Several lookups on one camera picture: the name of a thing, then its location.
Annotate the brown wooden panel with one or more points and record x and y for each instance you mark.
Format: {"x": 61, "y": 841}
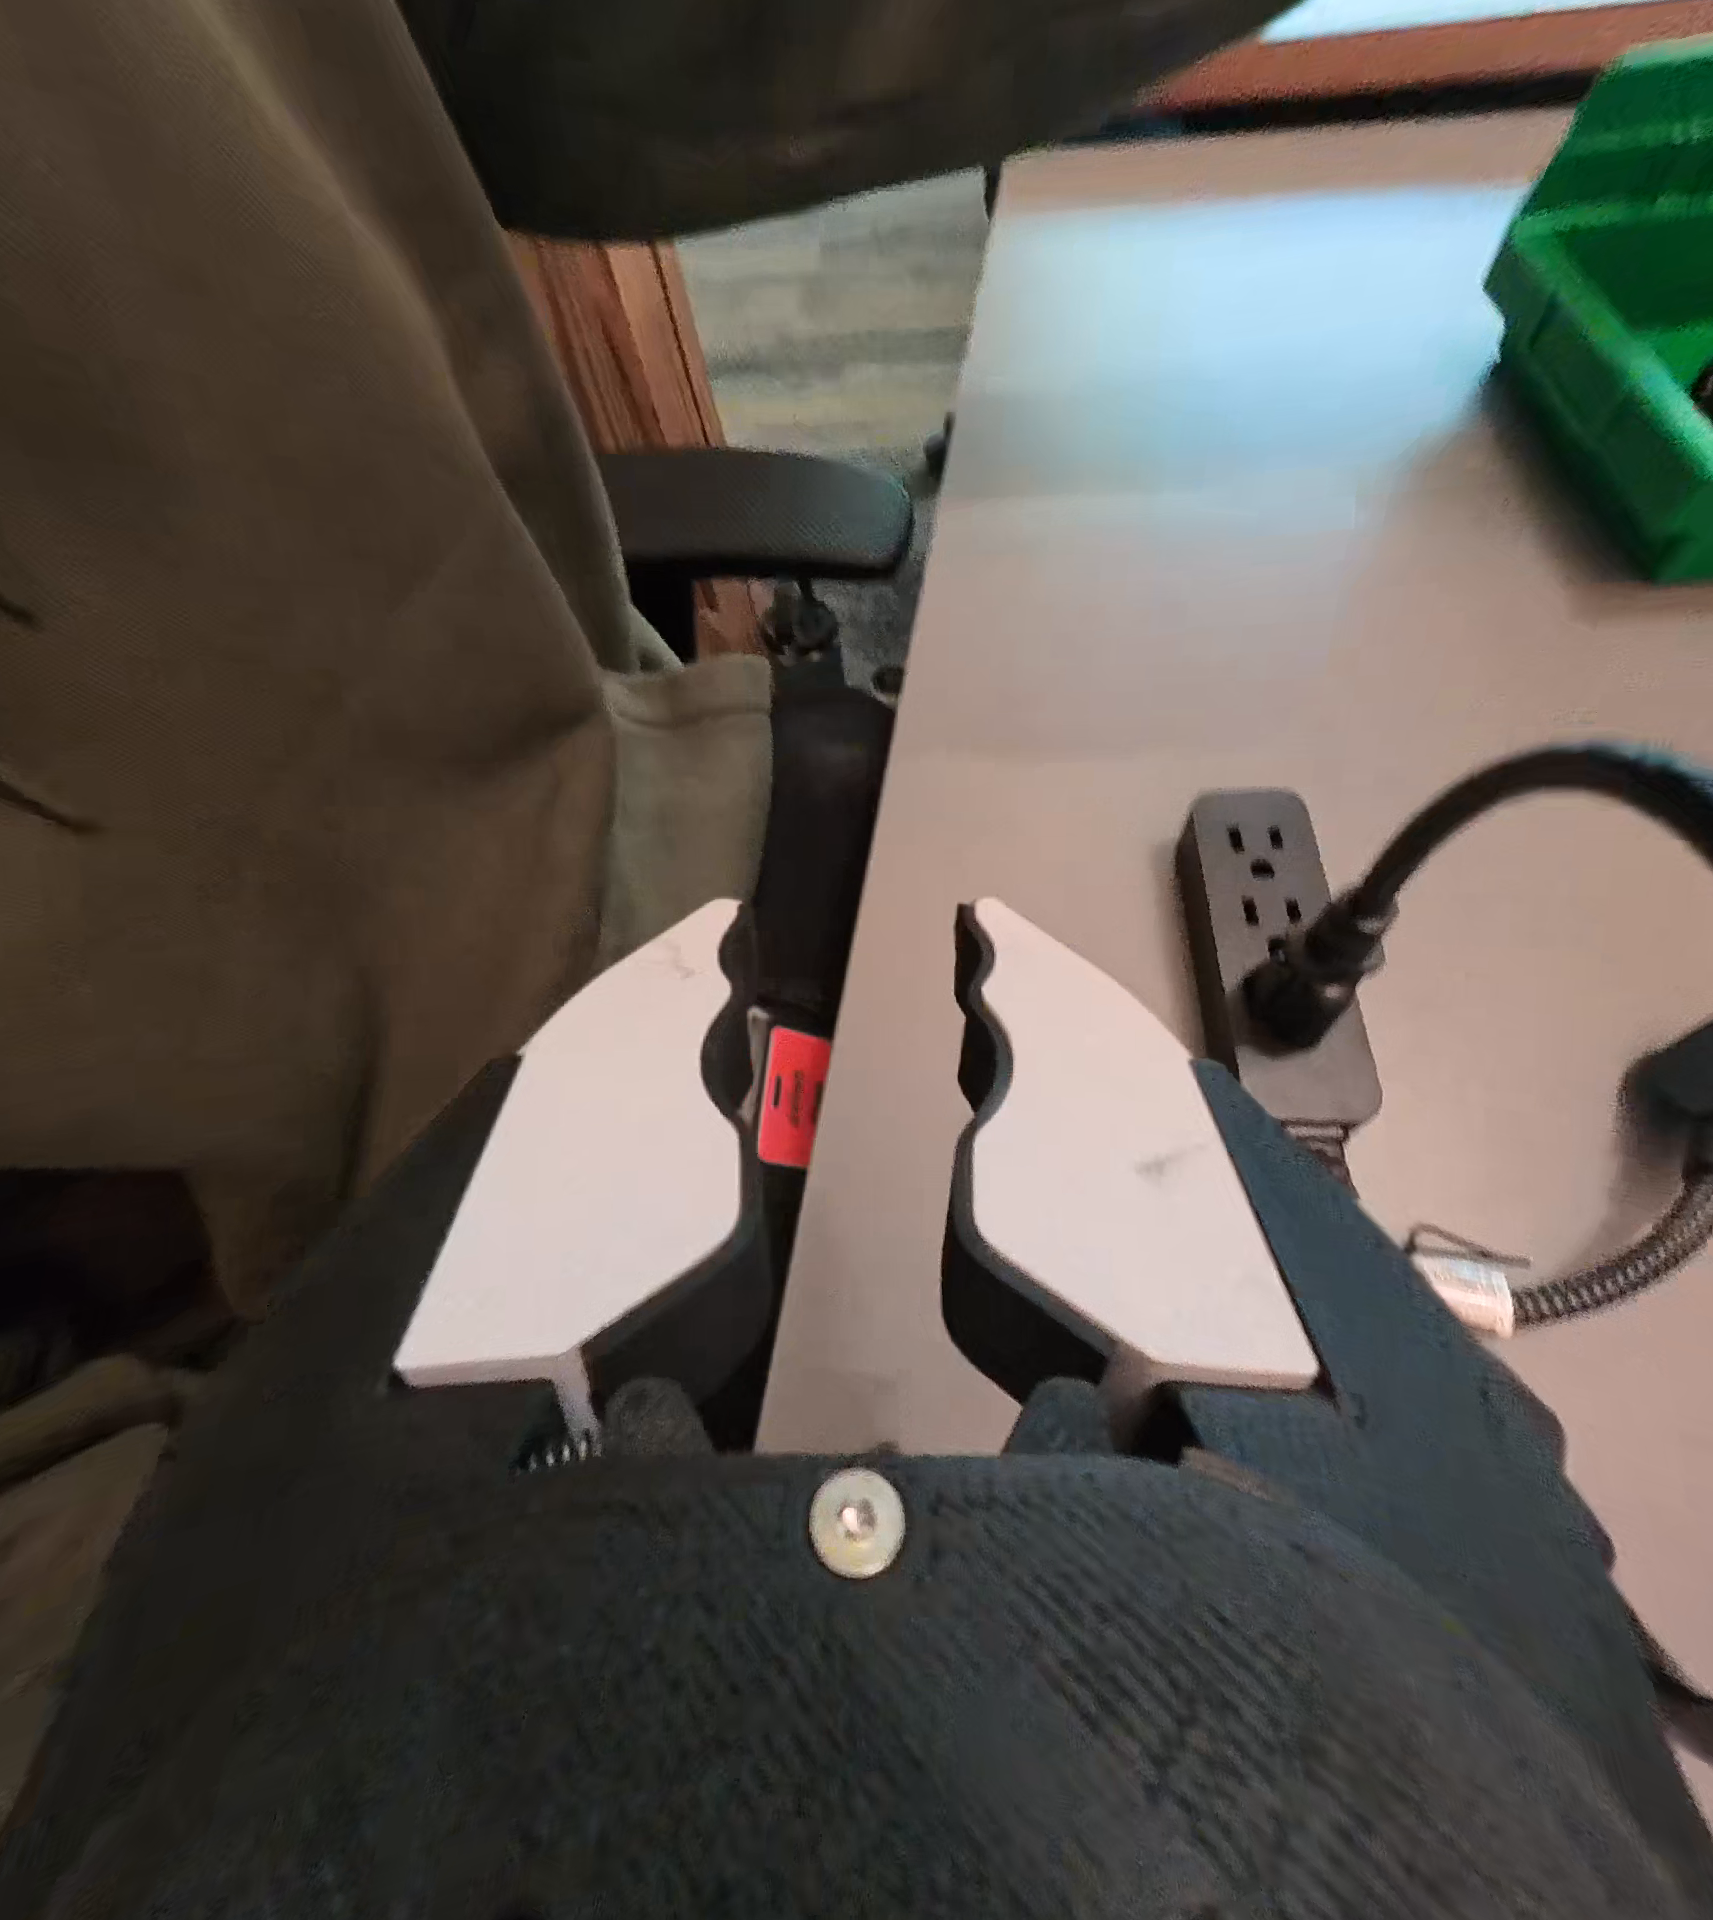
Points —
{"x": 630, "y": 404}

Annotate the person's olive clothed body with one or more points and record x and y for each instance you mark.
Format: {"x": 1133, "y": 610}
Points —
{"x": 227, "y": 600}

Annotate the black office chair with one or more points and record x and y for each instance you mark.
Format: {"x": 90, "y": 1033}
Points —
{"x": 751, "y": 503}

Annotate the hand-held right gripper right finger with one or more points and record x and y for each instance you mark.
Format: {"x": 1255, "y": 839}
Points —
{"x": 1141, "y": 1201}

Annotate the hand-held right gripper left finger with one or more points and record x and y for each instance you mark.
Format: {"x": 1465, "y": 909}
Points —
{"x": 586, "y": 1185}

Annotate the green plastic bin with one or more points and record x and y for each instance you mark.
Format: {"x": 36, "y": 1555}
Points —
{"x": 1592, "y": 344}

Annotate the black power strip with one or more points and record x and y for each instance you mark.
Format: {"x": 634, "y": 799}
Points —
{"x": 1239, "y": 841}

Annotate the wood-edged desk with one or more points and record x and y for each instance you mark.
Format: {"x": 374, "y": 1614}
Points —
{"x": 1395, "y": 60}

